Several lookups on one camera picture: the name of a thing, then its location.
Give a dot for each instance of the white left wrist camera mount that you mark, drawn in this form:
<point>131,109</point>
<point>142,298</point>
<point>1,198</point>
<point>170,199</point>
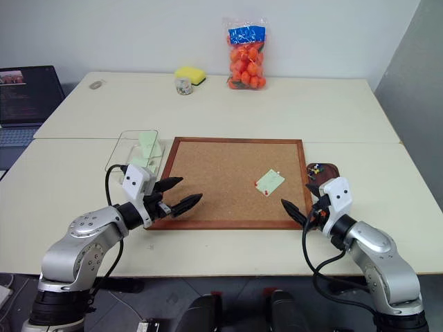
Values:
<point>133,180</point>

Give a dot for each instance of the yellow sponge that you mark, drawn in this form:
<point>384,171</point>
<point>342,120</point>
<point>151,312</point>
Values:
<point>190,73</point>

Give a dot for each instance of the wood framed cork board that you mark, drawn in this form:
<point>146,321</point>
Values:
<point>221,173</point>

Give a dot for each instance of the small dark labelled box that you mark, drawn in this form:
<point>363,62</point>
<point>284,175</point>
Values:
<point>149,326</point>

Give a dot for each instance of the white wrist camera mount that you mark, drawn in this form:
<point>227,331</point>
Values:
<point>133,180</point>
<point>337,197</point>

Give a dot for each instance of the small glass jar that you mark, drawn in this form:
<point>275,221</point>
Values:
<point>183,87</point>

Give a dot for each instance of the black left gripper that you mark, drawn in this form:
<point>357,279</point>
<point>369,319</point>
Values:
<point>154,205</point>

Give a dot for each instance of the white flat object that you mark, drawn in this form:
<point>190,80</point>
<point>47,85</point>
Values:
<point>4,294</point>

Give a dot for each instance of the pale green paper note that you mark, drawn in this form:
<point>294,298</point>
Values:
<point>270,182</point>
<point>148,143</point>

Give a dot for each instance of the clear plastic box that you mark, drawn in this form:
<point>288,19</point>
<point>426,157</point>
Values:
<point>119,152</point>

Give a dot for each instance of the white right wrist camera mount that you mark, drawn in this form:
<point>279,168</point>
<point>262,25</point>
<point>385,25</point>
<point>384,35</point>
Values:
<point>337,197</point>

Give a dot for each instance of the dark rounded shape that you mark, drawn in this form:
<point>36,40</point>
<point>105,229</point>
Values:
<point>287,311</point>
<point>204,314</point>

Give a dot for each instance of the brown wooden tray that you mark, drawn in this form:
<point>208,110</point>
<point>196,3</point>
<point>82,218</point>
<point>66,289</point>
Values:
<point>328,171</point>

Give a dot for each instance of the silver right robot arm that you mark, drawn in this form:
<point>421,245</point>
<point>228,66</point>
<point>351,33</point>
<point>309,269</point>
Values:
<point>384,263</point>

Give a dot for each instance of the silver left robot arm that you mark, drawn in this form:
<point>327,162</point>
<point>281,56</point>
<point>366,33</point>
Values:
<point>86,249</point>

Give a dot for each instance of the bag of orange fruits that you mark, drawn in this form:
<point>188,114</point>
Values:
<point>246,65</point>

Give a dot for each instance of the dark open laptop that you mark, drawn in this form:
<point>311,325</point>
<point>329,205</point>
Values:
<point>24,93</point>

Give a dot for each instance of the small grey oval object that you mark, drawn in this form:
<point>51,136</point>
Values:
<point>97,84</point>

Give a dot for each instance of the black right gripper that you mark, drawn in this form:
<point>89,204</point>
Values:
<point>317,214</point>

